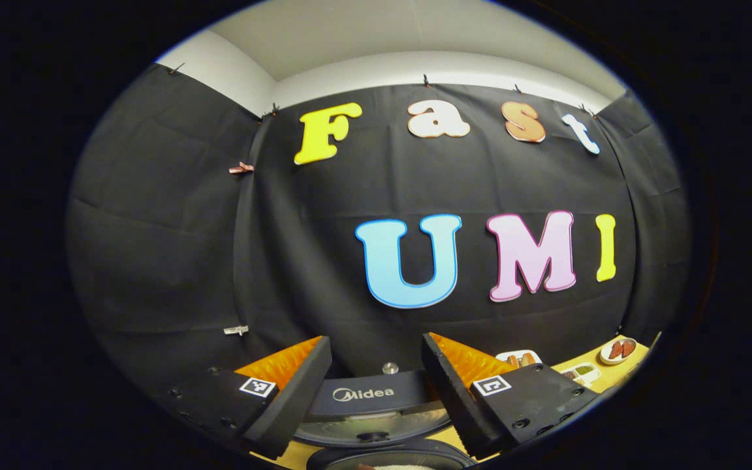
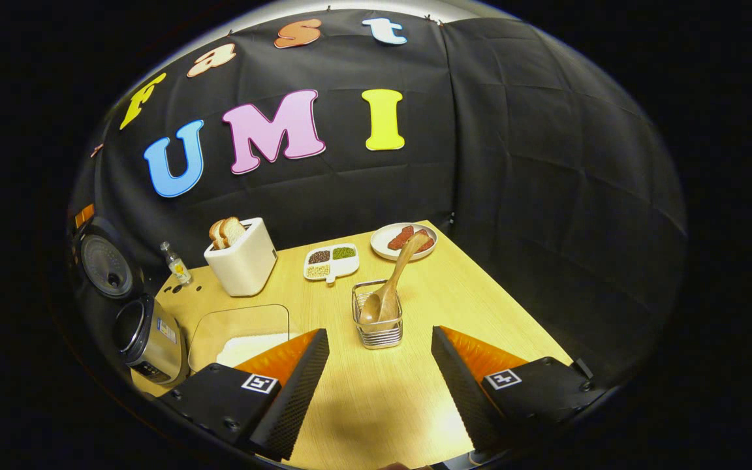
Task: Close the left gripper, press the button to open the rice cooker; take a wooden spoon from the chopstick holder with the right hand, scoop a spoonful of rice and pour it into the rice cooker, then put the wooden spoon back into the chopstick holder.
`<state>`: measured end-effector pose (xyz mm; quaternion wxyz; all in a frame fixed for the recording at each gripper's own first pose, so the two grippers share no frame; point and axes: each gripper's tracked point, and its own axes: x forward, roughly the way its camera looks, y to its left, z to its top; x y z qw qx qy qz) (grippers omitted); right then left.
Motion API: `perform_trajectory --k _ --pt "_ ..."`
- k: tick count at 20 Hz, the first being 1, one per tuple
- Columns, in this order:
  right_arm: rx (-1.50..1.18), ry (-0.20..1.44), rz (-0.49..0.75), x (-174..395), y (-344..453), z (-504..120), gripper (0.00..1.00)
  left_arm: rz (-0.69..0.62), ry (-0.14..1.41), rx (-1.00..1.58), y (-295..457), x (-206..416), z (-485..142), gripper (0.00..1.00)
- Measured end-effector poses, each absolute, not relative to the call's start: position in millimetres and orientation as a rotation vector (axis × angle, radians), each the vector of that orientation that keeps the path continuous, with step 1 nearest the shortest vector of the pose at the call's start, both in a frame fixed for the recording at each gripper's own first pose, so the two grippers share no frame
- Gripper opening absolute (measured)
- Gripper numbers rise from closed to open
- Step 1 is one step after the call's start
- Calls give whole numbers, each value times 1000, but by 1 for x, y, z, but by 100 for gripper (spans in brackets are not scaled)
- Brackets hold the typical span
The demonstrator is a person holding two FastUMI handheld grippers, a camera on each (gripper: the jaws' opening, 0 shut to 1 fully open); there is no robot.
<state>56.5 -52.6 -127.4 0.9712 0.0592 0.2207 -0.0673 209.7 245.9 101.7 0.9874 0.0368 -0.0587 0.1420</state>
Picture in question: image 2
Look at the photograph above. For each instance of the clear plastic container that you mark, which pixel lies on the clear plastic container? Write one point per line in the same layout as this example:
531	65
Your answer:
232	320

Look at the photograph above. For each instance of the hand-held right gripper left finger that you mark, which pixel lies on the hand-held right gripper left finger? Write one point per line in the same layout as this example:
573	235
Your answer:
297	391

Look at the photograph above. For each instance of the white round plate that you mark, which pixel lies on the white round plate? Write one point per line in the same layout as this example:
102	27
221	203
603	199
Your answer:
381	247

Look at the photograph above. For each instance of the white rice pile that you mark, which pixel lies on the white rice pile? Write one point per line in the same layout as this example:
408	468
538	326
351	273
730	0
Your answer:
245	349

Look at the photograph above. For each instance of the dark grey rice cooker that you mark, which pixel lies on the dark grey rice cooker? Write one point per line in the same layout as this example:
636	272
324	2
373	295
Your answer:
154	339

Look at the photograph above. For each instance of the toast bread slice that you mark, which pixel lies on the toast bread slice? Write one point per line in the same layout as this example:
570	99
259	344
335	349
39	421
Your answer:
234	230
217	235

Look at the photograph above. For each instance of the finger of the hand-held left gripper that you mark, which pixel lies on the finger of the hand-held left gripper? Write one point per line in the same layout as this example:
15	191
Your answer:
85	216

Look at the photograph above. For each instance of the white divided bean dish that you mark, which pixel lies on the white divided bean dish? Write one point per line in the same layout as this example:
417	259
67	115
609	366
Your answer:
331	262

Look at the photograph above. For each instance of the small clear bottle yellow label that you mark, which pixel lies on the small clear bottle yellow label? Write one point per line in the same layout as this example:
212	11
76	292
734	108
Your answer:
179	267

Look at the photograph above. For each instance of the white toaster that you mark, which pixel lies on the white toaster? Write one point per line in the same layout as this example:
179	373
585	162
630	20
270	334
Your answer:
242	271

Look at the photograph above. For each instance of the black backdrop cloth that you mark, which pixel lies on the black backdrop cloth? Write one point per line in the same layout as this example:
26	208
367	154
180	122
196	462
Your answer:
546	196

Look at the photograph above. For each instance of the wooden spoon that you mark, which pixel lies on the wooden spoon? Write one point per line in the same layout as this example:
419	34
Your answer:
392	287

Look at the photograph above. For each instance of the red sausage slice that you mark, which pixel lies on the red sausage slice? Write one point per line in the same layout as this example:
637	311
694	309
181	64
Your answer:
400	237
425	245

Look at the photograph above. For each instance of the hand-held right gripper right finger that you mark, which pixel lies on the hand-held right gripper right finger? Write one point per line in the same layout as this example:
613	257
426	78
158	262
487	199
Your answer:
464	391

